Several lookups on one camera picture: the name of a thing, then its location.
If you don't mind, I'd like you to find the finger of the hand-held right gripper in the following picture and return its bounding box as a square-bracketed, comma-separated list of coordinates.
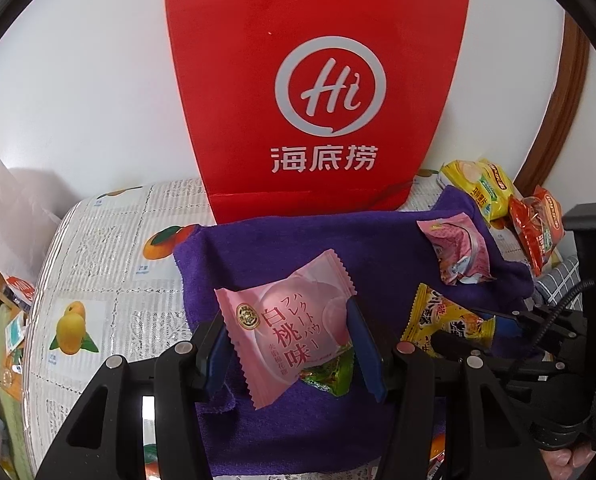
[478, 307, 591, 356]
[430, 330, 568, 380]

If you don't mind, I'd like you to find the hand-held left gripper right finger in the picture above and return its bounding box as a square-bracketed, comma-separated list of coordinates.
[345, 297, 551, 480]

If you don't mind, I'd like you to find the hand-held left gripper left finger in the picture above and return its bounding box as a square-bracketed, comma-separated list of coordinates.
[35, 317, 239, 480]

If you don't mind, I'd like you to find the yellow snack packet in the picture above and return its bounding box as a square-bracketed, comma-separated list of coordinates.
[400, 282, 496, 358]

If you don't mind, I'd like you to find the green snack packet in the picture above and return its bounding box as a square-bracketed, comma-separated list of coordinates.
[298, 350, 356, 398]

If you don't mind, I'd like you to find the pale pink peach-print snack packet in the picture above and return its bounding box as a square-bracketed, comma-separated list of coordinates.
[214, 249, 359, 410]

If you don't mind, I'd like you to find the pink silver-seam snack packet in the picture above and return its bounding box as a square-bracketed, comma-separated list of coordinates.
[417, 212, 496, 287]

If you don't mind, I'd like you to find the purple towel basket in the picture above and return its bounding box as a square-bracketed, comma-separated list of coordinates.
[173, 185, 536, 476]

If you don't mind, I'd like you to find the person's right hand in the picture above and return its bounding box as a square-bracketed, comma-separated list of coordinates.
[538, 442, 596, 480]

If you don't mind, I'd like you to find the grey checked cloth pink star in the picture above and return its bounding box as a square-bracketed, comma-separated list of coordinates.
[532, 255, 586, 306]

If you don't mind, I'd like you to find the orange chip bag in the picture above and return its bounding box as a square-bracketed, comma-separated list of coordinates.
[508, 185, 566, 276]

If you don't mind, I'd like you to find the yellow chip bag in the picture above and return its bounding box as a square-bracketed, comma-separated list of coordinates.
[438, 158, 521, 226]

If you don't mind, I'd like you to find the fruit-print tablecloth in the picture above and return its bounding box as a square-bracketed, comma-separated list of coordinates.
[20, 165, 558, 480]

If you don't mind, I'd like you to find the white plastic bag red label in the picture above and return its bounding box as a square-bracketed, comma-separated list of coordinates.
[0, 158, 64, 306]

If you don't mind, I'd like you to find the red paper bag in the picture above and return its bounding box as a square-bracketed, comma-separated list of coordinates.
[162, 0, 471, 226]

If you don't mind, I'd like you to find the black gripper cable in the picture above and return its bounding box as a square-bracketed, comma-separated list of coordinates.
[535, 281, 596, 348]

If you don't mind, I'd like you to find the brown wooden door frame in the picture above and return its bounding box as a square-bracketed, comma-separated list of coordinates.
[515, 10, 591, 196]

